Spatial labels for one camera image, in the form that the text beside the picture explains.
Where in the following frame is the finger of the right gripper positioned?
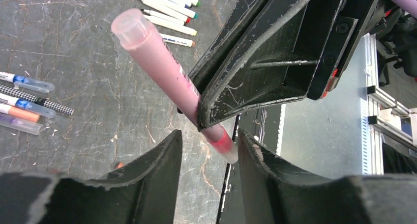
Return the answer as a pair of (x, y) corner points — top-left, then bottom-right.
(190, 0), (379, 130)

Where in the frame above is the pink capped marker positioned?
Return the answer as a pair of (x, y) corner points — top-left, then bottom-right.
(111, 8), (239, 165)

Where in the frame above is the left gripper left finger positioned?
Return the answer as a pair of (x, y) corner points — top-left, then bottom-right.
(0, 130), (183, 224)

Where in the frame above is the brown capped white marker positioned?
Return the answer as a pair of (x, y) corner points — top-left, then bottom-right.
(160, 33), (195, 47)

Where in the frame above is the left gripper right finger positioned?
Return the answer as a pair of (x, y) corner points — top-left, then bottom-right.
(238, 129), (417, 224)

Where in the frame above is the teal capped white marker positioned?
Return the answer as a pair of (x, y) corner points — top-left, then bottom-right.
(154, 0), (198, 19)

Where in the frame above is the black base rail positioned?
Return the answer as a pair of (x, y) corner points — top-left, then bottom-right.
(216, 104), (286, 224)

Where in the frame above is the brown marker cap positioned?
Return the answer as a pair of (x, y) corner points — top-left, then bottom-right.
(115, 162), (124, 169)

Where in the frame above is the orange capped white marker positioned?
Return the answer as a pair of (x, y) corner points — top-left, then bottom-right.
(0, 103), (40, 122)

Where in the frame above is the checkered pen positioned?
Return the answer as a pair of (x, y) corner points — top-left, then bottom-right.
(0, 84), (74, 115)

